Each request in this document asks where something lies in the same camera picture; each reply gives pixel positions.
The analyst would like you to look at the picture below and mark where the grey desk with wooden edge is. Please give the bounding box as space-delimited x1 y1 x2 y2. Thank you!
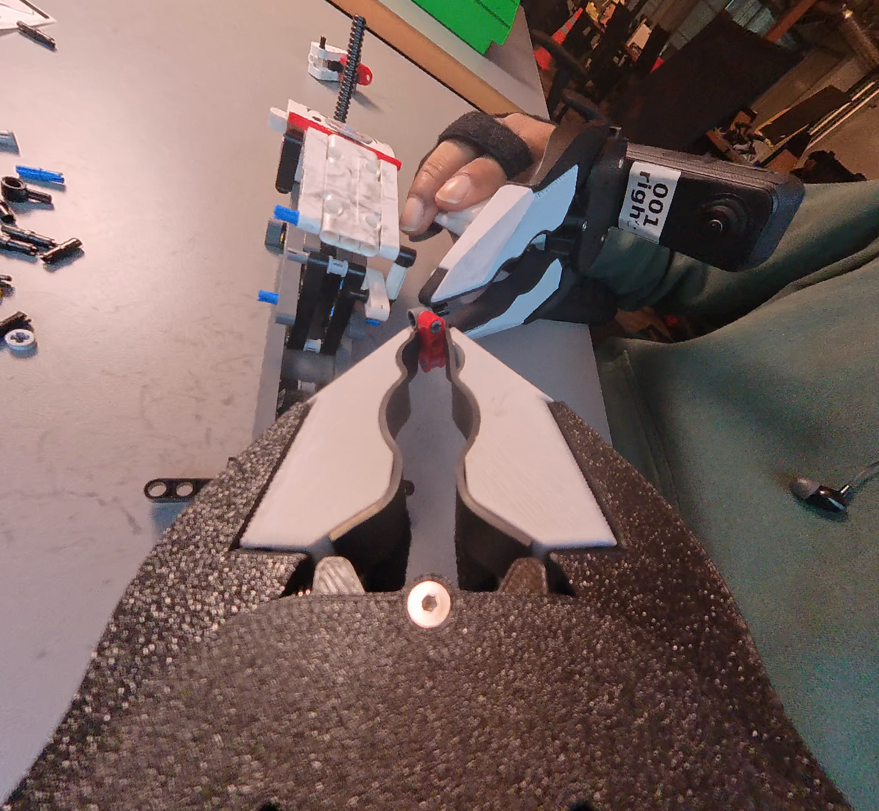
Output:
233 0 550 122

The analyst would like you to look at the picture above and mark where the person's right hand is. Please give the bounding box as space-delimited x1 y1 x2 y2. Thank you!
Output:
400 112 559 235

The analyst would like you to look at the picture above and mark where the white sticker sheet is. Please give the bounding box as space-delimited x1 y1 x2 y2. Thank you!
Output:
0 0 56 36

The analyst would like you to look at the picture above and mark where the red connector brick piece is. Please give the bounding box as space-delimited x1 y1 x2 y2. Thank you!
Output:
407 308 449 374

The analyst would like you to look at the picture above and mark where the white and red brick subassembly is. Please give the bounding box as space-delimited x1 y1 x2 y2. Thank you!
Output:
307 36 375 88

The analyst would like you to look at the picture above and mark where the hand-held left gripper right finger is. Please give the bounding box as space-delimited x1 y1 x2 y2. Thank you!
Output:
445 330 618 561

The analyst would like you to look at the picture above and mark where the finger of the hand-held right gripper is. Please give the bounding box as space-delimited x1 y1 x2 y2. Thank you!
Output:
446 255 571 341
419 164 583 305

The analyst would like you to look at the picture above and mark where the white toy truck model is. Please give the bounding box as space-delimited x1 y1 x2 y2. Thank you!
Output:
144 98 418 503

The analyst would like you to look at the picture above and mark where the pile of small brick parts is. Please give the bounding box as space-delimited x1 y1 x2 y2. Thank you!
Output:
0 20 85 353

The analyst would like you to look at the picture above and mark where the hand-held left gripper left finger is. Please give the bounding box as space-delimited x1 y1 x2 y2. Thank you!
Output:
239 327 419 561

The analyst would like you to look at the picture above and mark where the black earbud cable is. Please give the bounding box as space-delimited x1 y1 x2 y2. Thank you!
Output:
790 461 879 515

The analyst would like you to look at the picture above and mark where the person's right forearm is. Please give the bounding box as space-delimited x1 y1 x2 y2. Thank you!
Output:
584 227 695 319

